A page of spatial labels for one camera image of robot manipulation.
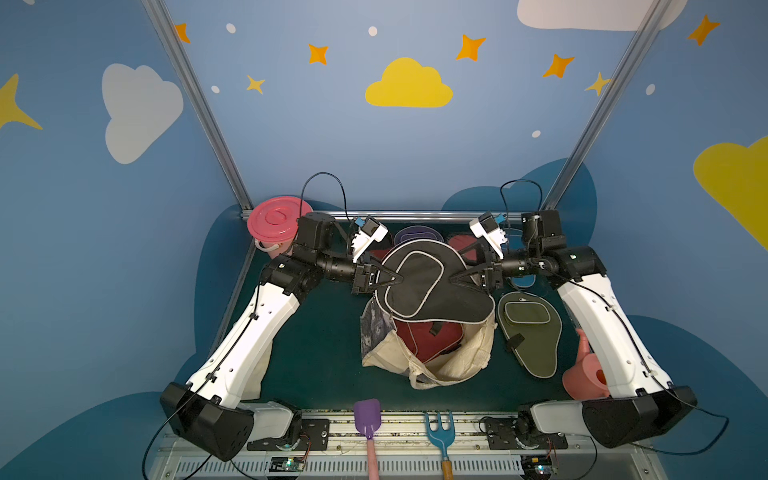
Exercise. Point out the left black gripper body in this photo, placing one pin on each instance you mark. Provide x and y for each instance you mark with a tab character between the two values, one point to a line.
363	279

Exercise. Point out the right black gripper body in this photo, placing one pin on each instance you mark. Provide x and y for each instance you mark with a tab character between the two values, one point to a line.
491	276

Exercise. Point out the blue paddle case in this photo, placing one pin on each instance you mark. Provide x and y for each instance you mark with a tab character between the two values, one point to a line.
514	242

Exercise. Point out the black paddle case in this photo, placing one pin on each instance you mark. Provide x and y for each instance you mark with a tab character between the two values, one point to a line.
426	295

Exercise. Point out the purple paddle case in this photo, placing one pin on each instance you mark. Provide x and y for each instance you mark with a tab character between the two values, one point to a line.
417	232

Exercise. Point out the beige canvas tote bag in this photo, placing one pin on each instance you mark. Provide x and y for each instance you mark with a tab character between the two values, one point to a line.
381	347

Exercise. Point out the olive green paddle case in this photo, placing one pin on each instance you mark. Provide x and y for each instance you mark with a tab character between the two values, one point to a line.
532	329

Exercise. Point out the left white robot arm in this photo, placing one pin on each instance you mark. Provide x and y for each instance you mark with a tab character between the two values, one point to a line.
205	410

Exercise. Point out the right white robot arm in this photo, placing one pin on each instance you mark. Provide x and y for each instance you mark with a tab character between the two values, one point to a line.
642	400

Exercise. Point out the pink bucket with lid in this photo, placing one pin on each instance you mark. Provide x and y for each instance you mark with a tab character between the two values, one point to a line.
273	224

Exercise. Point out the maroon paddle case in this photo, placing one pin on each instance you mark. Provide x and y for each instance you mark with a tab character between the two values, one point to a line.
430	340

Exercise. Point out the purple toy shovel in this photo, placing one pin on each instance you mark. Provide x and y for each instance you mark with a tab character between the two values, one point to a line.
367	418

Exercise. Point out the pink watering can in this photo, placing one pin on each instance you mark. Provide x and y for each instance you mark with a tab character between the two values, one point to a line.
585	380

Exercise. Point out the teal toy garden fork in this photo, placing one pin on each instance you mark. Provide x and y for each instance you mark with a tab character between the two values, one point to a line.
442	437

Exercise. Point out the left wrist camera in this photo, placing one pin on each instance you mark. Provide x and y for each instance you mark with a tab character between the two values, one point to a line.
370	231

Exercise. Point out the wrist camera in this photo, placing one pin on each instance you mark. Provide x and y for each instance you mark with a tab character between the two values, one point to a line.
486	227
370	231

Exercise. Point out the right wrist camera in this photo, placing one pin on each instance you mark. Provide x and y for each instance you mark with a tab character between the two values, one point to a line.
486	227

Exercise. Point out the aluminium back frame rail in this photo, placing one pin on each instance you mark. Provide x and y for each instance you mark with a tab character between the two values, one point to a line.
408	216

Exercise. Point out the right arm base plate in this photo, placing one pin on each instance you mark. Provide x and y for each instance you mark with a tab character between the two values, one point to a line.
513	433

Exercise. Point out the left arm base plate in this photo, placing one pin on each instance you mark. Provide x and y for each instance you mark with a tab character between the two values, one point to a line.
314	435

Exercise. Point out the aluminium front rail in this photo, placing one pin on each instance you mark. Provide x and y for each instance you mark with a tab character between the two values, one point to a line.
404	452

